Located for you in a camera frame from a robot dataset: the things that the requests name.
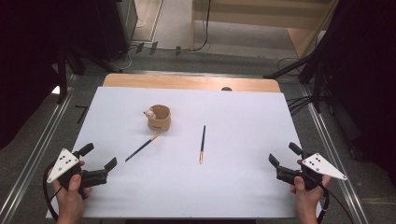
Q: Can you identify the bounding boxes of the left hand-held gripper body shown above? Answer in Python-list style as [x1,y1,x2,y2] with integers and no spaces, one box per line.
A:
[46,148,109,189]

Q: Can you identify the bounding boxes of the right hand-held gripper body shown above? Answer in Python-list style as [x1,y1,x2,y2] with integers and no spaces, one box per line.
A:
[276,152,348,191]

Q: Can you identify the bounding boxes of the dark pencil with orange end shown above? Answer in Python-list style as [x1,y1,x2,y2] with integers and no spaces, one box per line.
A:
[199,124,206,164]
[124,133,161,162]

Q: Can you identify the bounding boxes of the wooden pen holder with figurine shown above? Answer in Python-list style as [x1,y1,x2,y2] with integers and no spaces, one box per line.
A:
[143,104,172,133]

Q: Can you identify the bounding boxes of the person's left hand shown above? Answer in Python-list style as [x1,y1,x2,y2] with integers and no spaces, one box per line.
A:
[50,160,93,217]

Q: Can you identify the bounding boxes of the person's right hand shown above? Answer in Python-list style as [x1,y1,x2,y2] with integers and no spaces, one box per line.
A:
[290,160,332,215]

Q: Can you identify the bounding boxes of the black stand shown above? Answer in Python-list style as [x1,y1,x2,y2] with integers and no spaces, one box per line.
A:
[55,45,87,105]
[262,52,331,114]

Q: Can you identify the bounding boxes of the white board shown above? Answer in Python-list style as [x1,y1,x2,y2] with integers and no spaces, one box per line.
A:
[46,86,325,219]

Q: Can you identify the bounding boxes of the black curtain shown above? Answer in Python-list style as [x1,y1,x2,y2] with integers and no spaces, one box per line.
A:
[0,0,96,151]
[323,0,396,188]

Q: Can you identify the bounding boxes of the wooden table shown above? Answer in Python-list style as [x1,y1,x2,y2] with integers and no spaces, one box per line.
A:
[102,73,282,93]

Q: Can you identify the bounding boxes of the black cabinet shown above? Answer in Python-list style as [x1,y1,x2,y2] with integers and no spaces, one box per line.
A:
[92,0,139,62]

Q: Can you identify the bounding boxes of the light wooden furniture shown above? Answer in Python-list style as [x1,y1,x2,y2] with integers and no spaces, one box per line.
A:
[191,0,339,59]

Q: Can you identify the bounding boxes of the metal floor rail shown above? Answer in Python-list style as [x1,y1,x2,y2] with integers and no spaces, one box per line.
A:
[298,83,372,224]
[0,74,78,224]

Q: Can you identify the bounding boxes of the right hand-held gripper black cable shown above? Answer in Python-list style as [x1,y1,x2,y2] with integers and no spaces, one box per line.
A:
[315,181,331,224]

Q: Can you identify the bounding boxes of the bundle of black cables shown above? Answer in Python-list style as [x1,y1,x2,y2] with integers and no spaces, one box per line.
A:
[286,94,316,117]

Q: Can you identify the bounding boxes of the thin black cable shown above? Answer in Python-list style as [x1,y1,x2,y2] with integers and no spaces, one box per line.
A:
[323,186,356,224]

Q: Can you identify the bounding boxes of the white cable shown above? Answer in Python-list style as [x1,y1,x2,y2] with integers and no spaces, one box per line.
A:
[106,45,139,72]

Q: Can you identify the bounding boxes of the hanging black cable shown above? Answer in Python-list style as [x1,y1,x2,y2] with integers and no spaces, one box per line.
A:
[162,0,213,53]

